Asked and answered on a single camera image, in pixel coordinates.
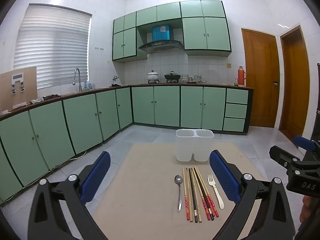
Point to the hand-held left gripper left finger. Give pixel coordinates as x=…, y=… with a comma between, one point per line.
x=96, y=177

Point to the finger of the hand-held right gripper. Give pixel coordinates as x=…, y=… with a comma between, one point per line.
x=303, y=141
x=282, y=155

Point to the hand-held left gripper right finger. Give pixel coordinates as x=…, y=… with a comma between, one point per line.
x=222, y=177

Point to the bunch of mixed chopsticks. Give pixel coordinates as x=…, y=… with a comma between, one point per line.
x=193, y=195

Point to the white two-compartment utensil holder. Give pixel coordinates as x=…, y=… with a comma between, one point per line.
x=193, y=145

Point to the metal spoon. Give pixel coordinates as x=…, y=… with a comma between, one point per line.
x=178, y=180

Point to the person's right hand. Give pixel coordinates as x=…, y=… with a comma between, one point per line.
x=305, y=210

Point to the cream plastic fork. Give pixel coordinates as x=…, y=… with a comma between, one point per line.
x=215, y=190

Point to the green cabinet drawer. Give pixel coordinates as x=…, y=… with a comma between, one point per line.
x=237, y=96
x=235, y=110
x=233, y=124

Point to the brown wooden door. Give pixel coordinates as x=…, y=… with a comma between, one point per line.
x=295, y=85
x=260, y=80

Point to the green base cabinet run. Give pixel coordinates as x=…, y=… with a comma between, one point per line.
x=142, y=105

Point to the orange thermos flask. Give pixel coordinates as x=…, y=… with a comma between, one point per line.
x=241, y=77

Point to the dark cloth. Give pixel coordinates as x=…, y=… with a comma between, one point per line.
x=51, y=97

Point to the clear bottles by sink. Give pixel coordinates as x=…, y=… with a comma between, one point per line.
x=89, y=85

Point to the metal kitchen faucet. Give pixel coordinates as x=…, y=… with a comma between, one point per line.
x=79, y=80

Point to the metal kettle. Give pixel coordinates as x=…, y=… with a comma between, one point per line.
x=115, y=80

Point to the printed tin can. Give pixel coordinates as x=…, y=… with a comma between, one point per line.
x=184, y=78
x=198, y=79

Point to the brown board with clips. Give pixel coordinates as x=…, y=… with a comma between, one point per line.
x=27, y=90

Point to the gas stove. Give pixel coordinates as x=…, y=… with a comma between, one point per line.
x=163, y=81

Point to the black wok with lid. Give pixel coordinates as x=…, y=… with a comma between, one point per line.
x=172, y=76

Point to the white cooking pot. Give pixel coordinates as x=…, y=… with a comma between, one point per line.
x=153, y=76

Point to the white window blind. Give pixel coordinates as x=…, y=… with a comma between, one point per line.
x=52, y=47

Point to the black range hood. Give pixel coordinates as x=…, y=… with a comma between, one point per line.
x=160, y=45

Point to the blue wrapped hood chimney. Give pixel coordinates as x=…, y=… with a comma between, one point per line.
x=162, y=33

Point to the green wall cabinet unit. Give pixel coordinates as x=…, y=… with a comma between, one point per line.
x=207, y=32

